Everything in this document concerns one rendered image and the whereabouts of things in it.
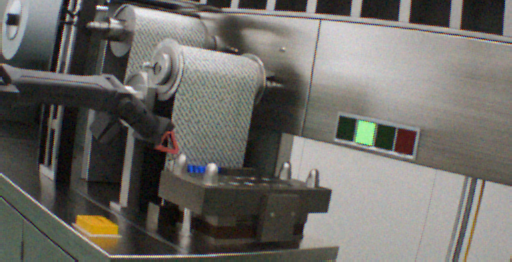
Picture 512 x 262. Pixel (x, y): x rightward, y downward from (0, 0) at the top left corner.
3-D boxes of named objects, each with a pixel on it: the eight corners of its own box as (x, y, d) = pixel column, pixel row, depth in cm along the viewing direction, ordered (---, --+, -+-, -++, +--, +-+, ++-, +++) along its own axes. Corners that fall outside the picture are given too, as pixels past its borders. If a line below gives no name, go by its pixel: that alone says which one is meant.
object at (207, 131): (163, 173, 154) (176, 94, 153) (239, 177, 170) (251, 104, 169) (165, 174, 154) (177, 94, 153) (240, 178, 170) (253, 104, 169)
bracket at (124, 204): (108, 205, 158) (124, 82, 157) (129, 206, 163) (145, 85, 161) (118, 211, 155) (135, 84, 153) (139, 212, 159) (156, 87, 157)
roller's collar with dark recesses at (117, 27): (97, 39, 174) (102, 16, 173) (115, 42, 178) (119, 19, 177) (108, 40, 169) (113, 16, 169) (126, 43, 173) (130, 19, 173)
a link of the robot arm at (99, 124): (128, 98, 134) (106, 75, 138) (93, 139, 133) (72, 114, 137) (150, 118, 145) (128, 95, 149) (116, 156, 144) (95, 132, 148)
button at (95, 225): (75, 225, 131) (76, 214, 131) (102, 226, 136) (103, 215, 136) (90, 235, 126) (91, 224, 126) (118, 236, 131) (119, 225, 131)
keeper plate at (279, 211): (254, 240, 149) (262, 193, 148) (285, 238, 155) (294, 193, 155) (262, 243, 147) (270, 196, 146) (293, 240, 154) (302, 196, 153)
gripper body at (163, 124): (159, 148, 146) (138, 129, 141) (135, 139, 153) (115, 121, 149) (175, 124, 148) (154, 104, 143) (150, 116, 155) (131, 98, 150)
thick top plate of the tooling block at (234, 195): (157, 195, 149) (161, 169, 148) (282, 198, 176) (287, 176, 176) (200, 215, 137) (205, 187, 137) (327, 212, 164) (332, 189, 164)
